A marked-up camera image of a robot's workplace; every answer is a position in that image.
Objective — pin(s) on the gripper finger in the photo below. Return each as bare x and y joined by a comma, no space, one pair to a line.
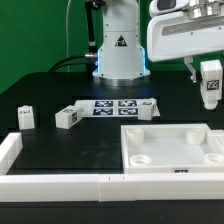
188,61

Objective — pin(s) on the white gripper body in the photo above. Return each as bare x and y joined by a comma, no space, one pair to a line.
173,36

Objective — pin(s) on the white square table top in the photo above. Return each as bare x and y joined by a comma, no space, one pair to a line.
172,148

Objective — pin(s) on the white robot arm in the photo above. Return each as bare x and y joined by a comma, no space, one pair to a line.
121,58

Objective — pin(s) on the tag sheet with markers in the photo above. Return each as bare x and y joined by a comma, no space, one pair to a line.
110,108

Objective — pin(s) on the white U-shaped fence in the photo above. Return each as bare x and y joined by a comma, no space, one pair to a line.
101,187

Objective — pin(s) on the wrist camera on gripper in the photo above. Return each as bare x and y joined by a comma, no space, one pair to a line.
159,7

